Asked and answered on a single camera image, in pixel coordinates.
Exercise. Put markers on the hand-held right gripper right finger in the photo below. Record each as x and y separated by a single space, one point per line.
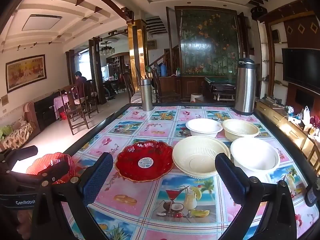
232 177

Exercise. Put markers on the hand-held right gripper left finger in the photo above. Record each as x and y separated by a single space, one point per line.
97 176

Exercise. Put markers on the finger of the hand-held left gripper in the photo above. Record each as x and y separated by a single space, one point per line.
20 155
56 170

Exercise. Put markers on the small red glass plate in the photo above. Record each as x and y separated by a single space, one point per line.
57 157

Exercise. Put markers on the white plastic bowl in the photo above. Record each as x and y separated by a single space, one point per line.
203 126
255 152

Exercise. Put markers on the large red glass plate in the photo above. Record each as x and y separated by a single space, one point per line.
132 160

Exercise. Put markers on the cream ribbed plastic bowl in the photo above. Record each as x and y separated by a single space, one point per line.
200 155

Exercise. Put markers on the cream plastic plate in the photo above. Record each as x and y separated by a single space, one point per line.
240 130

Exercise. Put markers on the sofa with patterned cover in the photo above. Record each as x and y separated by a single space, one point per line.
17 135

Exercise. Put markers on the green cushion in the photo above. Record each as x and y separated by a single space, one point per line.
5 131

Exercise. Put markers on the printed fruit tablecloth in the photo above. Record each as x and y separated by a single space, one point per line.
140 195

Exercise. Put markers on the black framed table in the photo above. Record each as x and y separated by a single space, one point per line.
96 129

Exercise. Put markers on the black low cabinet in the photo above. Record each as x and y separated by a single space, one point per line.
45 110

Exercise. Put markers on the red bag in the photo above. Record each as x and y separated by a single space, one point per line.
63 115

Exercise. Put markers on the dark wooden chair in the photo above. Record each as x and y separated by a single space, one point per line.
162 90
75 112
91 97
128 85

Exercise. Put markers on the table with pink cloth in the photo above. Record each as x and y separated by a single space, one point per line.
60 102

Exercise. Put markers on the wooden television sideboard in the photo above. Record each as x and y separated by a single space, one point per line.
275 120

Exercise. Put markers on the striped cushion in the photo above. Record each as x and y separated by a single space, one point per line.
136 97

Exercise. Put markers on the white plastic stool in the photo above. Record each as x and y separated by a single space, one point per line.
196 97

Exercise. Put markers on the green topped game table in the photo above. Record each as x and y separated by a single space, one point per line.
220 87

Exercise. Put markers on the large steel vacuum flask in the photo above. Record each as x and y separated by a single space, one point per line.
245 87

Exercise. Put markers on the steel thermos cup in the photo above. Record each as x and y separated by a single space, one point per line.
146 95

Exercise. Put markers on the white plastic bag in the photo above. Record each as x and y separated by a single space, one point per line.
306 116

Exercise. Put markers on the blue water jug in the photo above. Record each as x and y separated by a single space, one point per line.
163 70

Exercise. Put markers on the hanging chandelier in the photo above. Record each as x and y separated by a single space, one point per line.
107 50

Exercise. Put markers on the black flat television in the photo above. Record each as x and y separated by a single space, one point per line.
302 67

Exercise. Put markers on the rectangular ceiling light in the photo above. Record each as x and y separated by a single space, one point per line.
41 22

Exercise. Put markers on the floral glass screen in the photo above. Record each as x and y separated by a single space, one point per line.
207 42

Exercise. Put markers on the small gold wall plaque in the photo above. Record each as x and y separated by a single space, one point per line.
4 100

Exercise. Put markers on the framed wall painting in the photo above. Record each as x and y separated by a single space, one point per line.
25 73

